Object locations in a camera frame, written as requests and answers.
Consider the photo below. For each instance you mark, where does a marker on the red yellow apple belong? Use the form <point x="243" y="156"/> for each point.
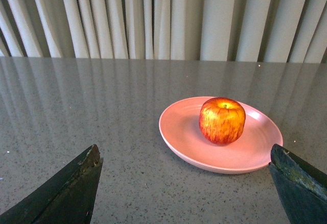
<point x="222" y="120"/>

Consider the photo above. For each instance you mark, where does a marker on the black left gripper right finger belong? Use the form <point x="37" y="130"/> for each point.
<point x="300" y="186"/>

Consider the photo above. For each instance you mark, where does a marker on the pink plate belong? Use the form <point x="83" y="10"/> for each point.
<point x="179" y="128"/>

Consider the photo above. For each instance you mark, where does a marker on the grey pleated curtain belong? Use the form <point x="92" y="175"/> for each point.
<point x="222" y="30"/>

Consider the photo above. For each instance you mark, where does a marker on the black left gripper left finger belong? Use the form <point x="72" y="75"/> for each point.
<point x="67" y="197"/>

